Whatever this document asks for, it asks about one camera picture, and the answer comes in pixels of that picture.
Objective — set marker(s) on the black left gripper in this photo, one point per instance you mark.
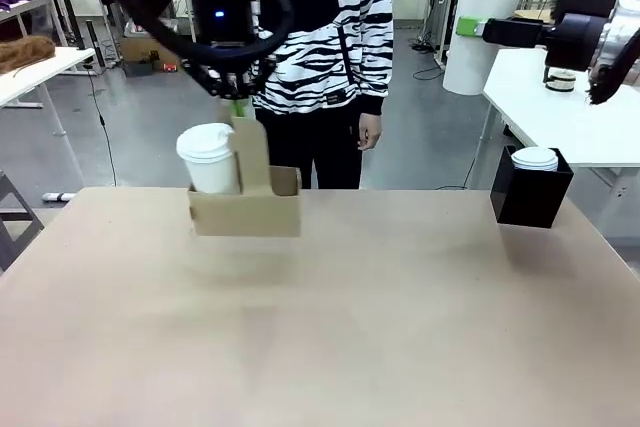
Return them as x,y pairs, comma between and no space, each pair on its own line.
222,14

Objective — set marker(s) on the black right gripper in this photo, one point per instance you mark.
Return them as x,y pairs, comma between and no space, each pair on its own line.
575,42

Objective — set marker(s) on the tall white lidded paper cup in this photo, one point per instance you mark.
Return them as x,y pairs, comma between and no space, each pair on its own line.
482,62

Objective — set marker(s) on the short white lidded paper cup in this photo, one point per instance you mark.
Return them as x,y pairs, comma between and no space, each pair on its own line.
210,167

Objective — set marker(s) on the brown cardboard cup carrier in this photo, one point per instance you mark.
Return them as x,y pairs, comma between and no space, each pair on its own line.
245,214

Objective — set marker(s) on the person's left forearm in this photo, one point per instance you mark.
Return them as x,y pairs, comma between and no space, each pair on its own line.
375,67

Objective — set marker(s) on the stack of white cup lids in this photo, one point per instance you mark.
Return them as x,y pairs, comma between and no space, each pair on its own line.
535,159

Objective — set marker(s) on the person's left hand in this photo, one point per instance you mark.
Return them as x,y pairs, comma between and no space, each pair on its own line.
371,133

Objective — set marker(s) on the black and white tape spool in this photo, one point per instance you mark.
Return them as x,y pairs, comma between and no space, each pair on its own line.
560,81

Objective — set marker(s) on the large white side table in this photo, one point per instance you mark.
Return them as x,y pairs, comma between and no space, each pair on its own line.
550,117

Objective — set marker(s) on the small black crate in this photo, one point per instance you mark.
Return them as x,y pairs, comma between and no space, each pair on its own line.
137,68

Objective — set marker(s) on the cardboard box on floor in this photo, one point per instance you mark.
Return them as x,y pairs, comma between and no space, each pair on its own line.
137,49

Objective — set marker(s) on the person in zebra hoodie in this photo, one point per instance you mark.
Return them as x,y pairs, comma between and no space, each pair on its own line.
350,47

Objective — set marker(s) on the black open box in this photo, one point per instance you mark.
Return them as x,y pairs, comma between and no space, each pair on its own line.
530,197

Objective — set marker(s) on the white table with brown fur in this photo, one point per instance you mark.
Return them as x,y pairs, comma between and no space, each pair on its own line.
30,72

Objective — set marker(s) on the white bar on floor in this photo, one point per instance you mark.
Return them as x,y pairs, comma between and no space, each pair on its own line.
59,196

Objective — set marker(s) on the brown furry bundle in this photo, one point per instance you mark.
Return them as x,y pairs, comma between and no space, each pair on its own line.
25,52

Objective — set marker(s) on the grey step stool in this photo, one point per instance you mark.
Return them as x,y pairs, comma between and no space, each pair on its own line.
15,217

